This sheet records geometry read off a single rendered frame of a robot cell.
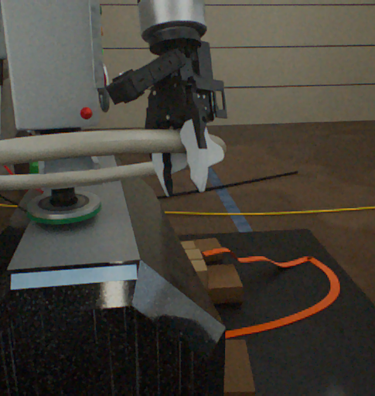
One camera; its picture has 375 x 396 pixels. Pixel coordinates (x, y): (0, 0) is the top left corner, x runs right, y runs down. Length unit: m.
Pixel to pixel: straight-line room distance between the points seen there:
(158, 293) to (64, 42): 0.69
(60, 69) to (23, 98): 0.12
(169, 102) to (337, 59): 6.47
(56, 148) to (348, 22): 6.63
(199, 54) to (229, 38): 5.91
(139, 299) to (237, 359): 0.85
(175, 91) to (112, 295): 0.72
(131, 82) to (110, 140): 0.07
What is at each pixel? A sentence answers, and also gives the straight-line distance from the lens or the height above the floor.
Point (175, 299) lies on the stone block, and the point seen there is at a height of 0.69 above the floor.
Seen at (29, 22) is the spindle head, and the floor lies 1.37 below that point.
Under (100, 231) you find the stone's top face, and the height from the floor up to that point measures 0.80.
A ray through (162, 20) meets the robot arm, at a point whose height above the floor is 1.39.
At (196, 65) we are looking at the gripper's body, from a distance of 0.70.
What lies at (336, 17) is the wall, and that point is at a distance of 7.04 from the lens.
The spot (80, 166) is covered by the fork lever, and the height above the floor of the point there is 1.06.
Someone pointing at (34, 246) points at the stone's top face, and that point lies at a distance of 1.42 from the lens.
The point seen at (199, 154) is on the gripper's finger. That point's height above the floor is 1.23.
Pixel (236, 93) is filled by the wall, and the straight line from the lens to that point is 6.70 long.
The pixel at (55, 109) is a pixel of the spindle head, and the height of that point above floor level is 1.16.
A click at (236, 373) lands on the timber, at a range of 1.99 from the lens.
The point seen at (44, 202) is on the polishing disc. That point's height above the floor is 0.86.
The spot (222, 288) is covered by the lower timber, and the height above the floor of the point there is 0.10.
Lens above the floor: 1.40
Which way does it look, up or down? 20 degrees down
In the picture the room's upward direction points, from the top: straight up
